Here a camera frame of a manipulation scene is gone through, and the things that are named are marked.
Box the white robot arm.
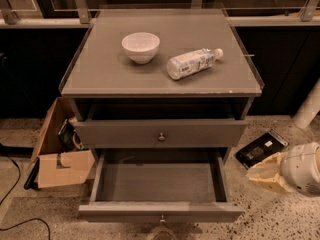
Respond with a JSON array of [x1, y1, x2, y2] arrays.
[[246, 142, 320, 197]]

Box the black flat device box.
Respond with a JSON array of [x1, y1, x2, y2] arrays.
[[235, 130, 289, 168]]

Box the black floor cable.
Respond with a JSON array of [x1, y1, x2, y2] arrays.
[[0, 143, 52, 240]]

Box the white ceramic bowl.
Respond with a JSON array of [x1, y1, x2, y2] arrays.
[[121, 32, 160, 64]]

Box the clear plastic water bottle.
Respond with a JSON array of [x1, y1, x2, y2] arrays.
[[167, 48, 224, 80]]

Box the dark items in box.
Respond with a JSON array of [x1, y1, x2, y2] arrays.
[[57, 119, 85, 152]]

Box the grey wooden drawer cabinet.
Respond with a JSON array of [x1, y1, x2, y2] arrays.
[[58, 7, 266, 162]]

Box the brown cardboard box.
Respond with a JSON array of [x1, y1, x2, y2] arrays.
[[31, 97, 95, 188]]

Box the grey drawer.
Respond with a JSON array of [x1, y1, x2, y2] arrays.
[[79, 148, 243, 223], [75, 119, 246, 148]]

